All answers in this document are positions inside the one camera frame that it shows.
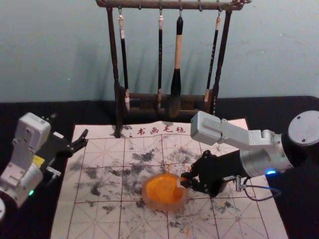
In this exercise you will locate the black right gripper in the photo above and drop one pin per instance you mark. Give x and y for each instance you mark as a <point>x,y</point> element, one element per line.
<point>224,169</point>

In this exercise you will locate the black brush with white cap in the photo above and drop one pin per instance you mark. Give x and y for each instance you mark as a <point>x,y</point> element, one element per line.
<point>123,62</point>

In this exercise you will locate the thin black brush, pale tip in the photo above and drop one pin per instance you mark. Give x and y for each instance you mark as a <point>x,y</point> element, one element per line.
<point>211,62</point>

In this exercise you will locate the thin black calligraphy brush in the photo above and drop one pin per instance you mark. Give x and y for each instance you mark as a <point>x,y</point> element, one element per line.
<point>160,62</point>

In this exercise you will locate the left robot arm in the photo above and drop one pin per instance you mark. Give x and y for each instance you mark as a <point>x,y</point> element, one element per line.
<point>25,149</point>

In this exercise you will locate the white felt mat, red grid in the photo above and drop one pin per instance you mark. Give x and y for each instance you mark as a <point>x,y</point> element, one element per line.
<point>112,211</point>

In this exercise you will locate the large tan and black brush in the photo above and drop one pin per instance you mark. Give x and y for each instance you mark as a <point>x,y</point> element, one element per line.
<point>175,82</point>

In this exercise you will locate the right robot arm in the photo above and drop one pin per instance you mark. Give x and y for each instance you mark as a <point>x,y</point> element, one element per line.
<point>261,154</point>

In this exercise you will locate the orange ink dish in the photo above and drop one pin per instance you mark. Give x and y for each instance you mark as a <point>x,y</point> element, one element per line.
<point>162,189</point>

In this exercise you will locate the dark wooden brush rack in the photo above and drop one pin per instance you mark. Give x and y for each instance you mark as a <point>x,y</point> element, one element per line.
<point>174,5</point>

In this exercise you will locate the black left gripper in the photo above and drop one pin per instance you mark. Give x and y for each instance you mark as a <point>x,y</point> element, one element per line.
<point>52,152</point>

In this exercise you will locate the black table cloth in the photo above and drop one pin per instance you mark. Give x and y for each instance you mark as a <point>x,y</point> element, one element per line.
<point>299,211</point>

